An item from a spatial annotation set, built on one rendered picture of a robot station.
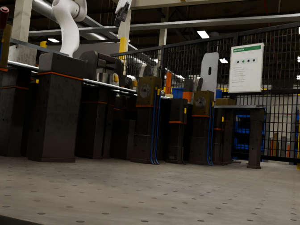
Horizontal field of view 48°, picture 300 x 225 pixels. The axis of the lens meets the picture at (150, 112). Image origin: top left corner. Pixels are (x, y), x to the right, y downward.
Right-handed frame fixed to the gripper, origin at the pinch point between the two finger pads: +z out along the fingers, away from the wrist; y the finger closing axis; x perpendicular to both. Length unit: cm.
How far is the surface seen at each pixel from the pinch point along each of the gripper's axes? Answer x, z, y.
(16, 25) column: -91, -214, -776
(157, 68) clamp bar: 30.0, 13.7, -8.0
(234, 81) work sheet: 86, 1, -15
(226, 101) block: 67, 23, 10
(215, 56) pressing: 60, -4, -1
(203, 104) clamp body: 42, 34, 29
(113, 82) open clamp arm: 3.5, 33.3, 7.4
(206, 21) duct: 462, -463, -787
